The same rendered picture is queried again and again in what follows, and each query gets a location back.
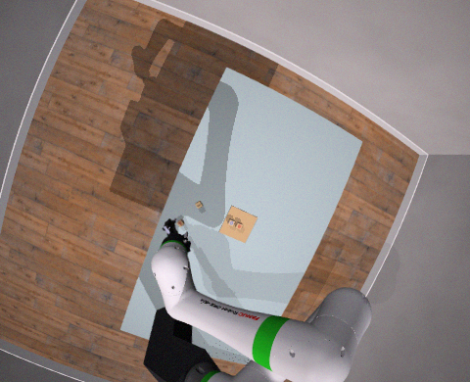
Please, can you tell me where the tan square mat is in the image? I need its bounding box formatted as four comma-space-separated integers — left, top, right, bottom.
219, 206, 258, 243

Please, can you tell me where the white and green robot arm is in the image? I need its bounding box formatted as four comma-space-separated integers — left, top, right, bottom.
151, 235, 372, 382

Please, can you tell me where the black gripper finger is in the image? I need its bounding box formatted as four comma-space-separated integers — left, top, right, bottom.
163, 218, 178, 234
182, 232, 191, 253

